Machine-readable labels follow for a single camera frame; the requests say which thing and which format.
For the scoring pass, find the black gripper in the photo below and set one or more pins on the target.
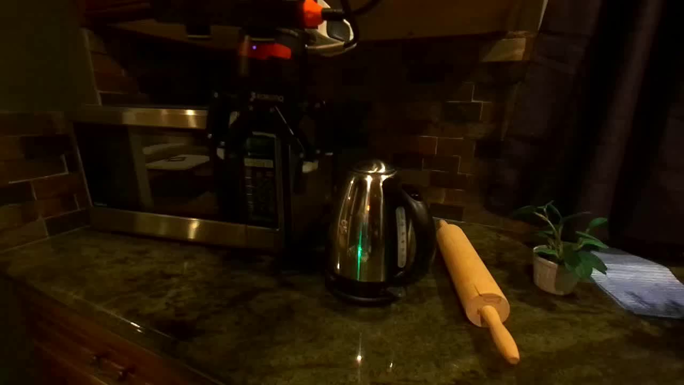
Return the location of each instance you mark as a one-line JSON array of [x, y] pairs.
[[263, 119]]

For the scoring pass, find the stainless steel electric kettle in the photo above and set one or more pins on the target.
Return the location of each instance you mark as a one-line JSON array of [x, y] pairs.
[[363, 227]]

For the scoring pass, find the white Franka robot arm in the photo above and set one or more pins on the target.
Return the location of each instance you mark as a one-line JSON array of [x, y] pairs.
[[316, 28]]

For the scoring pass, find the stainless steel microwave oven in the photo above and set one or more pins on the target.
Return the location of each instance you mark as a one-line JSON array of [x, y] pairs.
[[162, 172]]

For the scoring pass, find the wooden rolling pin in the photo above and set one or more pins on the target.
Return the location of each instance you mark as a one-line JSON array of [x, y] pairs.
[[470, 275]]

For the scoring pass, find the wooden base cabinet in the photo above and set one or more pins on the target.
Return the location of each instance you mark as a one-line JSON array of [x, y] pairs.
[[78, 343]]

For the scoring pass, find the wooden upper cabinet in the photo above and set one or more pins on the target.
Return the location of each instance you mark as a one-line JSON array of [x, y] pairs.
[[419, 19]]

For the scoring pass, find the small potted green plant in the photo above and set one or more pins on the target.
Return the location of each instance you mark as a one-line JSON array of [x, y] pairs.
[[562, 253]]

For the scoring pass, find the dark curtain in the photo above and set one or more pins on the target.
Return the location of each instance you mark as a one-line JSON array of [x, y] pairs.
[[606, 120]]

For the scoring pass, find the blue cloth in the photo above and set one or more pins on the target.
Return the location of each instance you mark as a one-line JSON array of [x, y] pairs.
[[641, 286]]

